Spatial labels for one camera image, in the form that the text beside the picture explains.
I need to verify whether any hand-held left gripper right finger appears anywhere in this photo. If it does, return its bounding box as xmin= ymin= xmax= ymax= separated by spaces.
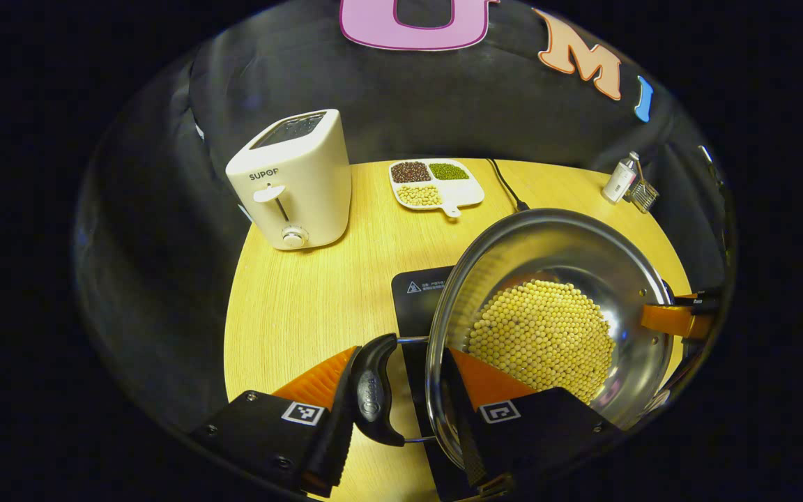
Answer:
xmin=441 ymin=347 xmax=622 ymax=499

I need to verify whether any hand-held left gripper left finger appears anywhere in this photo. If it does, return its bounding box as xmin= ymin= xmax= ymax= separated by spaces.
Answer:
xmin=191 ymin=346 xmax=362 ymax=499

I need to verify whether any steel pot with black handle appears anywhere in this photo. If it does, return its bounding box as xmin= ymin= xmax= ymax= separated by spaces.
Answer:
xmin=351 ymin=208 xmax=678 ymax=482

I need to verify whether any black induction cooktop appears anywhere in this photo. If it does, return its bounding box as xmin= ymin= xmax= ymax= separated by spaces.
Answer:
xmin=391 ymin=265 xmax=475 ymax=502

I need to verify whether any large pile of yellow soybeans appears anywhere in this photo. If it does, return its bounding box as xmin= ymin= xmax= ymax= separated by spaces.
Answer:
xmin=468 ymin=279 xmax=617 ymax=405

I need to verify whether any glass jar with stick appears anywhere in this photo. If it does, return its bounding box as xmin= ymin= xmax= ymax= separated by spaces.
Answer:
xmin=628 ymin=162 xmax=660 ymax=213

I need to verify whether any small clear bottle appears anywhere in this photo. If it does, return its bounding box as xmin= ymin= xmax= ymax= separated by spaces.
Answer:
xmin=602 ymin=151 xmax=641 ymax=204

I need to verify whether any white divided dish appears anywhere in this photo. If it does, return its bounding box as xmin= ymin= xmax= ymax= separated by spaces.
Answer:
xmin=388 ymin=159 xmax=485 ymax=219

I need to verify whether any small pile of yellow soybeans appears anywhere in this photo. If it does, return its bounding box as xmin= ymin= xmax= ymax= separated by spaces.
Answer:
xmin=397 ymin=185 xmax=443 ymax=208

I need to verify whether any white toaster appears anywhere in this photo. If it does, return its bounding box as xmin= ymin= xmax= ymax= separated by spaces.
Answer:
xmin=225 ymin=109 xmax=353 ymax=251

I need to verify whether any pile of red beans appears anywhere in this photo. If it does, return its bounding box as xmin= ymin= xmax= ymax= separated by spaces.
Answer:
xmin=391 ymin=162 xmax=432 ymax=184

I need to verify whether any black backdrop cloth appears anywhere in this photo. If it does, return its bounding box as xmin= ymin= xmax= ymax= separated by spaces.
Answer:
xmin=74 ymin=0 xmax=733 ymax=433

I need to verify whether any black power cable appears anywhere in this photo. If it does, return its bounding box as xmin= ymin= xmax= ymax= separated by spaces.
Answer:
xmin=487 ymin=159 xmax=531 ymax=212

